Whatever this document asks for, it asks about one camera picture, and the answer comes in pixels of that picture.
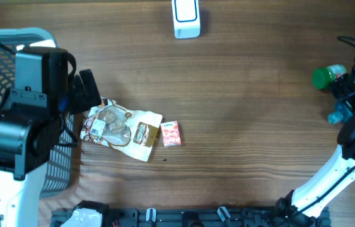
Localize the white barcode scanner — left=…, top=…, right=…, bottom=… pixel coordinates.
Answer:
left=172, top=0, right=201, bottom=39

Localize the blue mouthwash bottle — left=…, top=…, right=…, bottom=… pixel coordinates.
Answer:
left=327, top=102, right=352, bottom=125

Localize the grey plastic basket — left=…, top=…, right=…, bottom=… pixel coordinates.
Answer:
left=0, top=28, right=72, bottom=198

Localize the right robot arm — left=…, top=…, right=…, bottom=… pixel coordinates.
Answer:
left=269, top=35, right=355, bottom=226

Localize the green lid jar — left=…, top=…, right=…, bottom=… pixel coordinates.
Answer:
left=312, top=64, right=347, bottom=90

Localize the brown white snack bag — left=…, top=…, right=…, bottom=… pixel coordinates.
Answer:
left=79, top=97, right=163, bottom=161

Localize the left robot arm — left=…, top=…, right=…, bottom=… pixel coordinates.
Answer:
left=0, top=46, right=101, bottom=226

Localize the red tissue pack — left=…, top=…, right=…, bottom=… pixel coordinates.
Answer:
left=160, top=121, right=182, bottom=147

